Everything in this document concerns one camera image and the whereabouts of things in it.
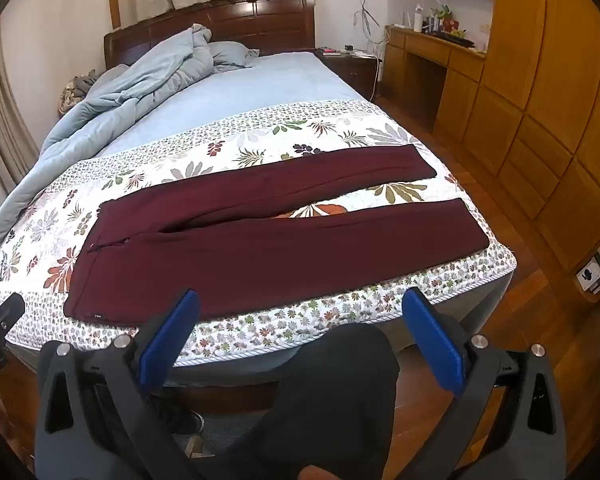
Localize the dark wooden headboard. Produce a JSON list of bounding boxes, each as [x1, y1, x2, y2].
[[0, 0, 518, 413]]

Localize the light blue duvet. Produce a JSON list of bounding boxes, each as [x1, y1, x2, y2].
[[0, 24, 216, 281]]

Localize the person's leg in black trousers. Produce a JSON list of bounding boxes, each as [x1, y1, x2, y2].
[[220, 322, 401, 480]]

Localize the black keyboard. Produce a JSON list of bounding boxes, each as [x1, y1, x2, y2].
[[425, 31, 475, 47]]

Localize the light blue bed sheet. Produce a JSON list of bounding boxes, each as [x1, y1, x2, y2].
[[40, 52, 366, 161]]

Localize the floral quilted bedspread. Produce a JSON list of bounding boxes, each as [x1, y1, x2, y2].
[[0, 99, 518, 368]]

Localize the dark shoe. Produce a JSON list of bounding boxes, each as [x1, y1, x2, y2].
[[155, 395, 205, 435]]

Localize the light wooden desk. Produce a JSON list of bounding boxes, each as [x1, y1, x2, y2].
[[382, 25, 488, 133]]

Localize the maroon pants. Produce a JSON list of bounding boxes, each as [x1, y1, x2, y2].
[[64, 144, 490, 322]]

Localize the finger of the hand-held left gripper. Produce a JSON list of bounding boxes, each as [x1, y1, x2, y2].
[[0, 292, 27, 335]]

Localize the patterned cushion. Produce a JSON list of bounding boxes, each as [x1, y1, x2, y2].
[[57, 74, 101, 117]]

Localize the light blue pillow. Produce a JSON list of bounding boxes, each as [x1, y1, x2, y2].
[[209, 41, 261, 72]]

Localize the light wooden wardrobe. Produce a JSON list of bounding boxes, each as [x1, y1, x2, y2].
[[480, 0, 600, 303]]

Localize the beige side curtain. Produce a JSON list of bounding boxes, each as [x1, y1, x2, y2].
[[0, 25, 41, 196]]

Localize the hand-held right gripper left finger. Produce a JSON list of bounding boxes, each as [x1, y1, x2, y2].
[[35, 287, 203, 480]]

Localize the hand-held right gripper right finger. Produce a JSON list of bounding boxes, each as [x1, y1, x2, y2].
[[404, 287, 567, 480]]

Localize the dark wooden nightstand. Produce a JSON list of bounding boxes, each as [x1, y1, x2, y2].
[[316, 49, 381, 102]]

